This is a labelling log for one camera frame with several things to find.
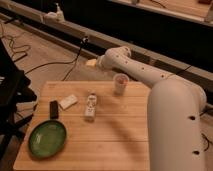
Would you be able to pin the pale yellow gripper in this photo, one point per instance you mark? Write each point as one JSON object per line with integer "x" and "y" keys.
{"x": 91, "y": 62}

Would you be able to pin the small white bottle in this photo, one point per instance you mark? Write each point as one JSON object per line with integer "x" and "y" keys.
{"x": 90, "y": 109}

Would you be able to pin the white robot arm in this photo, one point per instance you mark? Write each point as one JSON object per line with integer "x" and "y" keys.
{"x": 173, "y": 112}

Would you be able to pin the translucent plastic cup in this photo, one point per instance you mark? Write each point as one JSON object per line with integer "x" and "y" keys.
{"x": 120, "y": 82}

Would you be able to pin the white rectangular eraser block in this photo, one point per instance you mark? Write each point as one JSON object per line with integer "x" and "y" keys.
{"x": 68, "y": 101}

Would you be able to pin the black rectangular block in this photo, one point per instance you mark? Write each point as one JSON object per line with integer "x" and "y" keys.
{"x": 54, "y": 112}

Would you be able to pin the wooden board table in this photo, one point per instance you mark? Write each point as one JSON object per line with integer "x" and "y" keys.
{"x": 115, "y": 141}

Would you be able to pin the green glass plate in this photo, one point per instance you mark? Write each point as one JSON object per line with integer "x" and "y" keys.
{"x": 47, "y": 139}

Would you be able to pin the long metal rail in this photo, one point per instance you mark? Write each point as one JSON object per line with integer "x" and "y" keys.
{"x": 109, "y": 24}

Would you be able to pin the black chair frame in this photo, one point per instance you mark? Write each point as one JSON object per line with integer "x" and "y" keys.
{"x": 14, "y": 89}

